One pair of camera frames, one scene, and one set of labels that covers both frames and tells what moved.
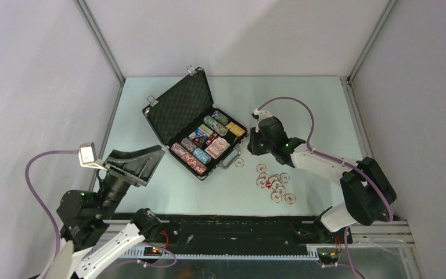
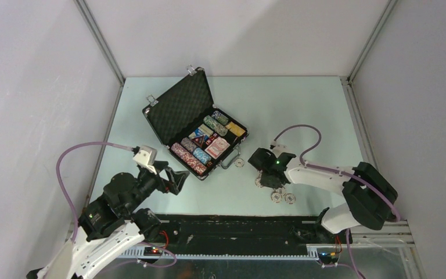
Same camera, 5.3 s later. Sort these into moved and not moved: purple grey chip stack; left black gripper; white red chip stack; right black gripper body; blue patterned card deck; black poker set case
Moved: right black gripper body; left black gripper
Not moved: black poker set case; white red chip stack; blue patterned card deck; purple grey chip stack
